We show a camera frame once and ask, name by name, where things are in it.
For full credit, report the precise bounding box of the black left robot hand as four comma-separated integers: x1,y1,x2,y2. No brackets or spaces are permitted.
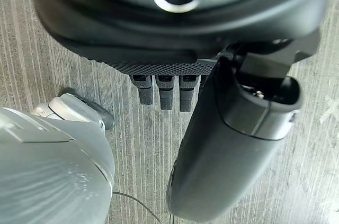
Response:
22,0,339,221

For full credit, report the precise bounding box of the thin black cable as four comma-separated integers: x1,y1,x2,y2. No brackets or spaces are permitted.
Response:
112,191,175,224

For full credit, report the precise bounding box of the silver robot leg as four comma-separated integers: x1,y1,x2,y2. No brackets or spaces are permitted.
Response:
0,95,115,224

